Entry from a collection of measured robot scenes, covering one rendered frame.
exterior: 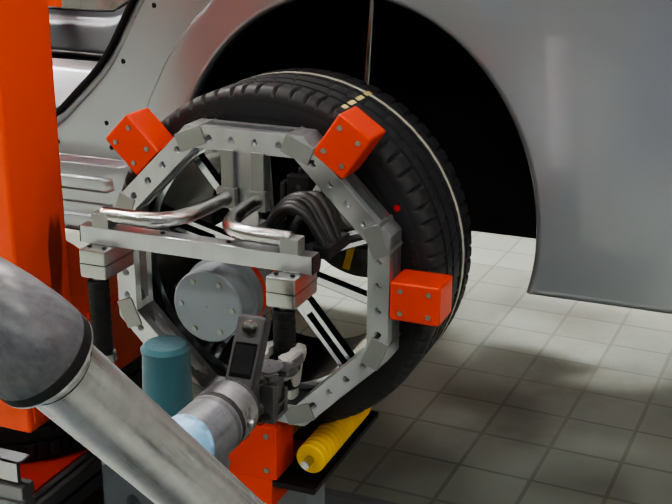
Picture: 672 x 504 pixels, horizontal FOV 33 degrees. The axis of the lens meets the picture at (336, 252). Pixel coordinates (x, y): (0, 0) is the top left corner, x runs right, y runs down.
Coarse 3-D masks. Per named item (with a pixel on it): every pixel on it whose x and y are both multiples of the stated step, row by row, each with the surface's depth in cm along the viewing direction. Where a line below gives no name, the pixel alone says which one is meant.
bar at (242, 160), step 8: (240, 160) 197; (248, 160) 196; (240, 168) 197; (248, 168) 197; (240, 176) 198; (248, 176) 197; (240, 184) 198; (248, 184) 198; (240, 192) 199; (240, 200) 199; (248, 216) 200; (256, 216) 199; (248, 224) 200; (256, 224) 199; (240, 240) 202
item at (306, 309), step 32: (192, 160) 211; (160, 192) 215; (192, 192) 227; (320, 192) 204; (192, 224) 216; (288, 224) 210; (160, 256) 221; (160, 288) 221; (352, 288) 208; (320, 320) 212; (224, 352) 224; (320, 352) 230; (352, 352) 213
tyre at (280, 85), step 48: (240, 96) 202; (288, 96) 199; (336, 96) 202; (384, 96) 212; (384, 144) 197; (432, 144) 211; (384, 192) 197; (432, 192) 201; (432, 240) 198; (432, 336) 207; (384, 384) 208
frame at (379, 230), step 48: (192, 144) 199; (240, 144) 195; (288, 144) 192; (144, 192) 206; (336, 192) 191; (384, 240) 190; (144, 288) 217; (384, 288) 193; (144, 336) 216; (384, 336) 196; (192, 384) 214; (336, 384) 202
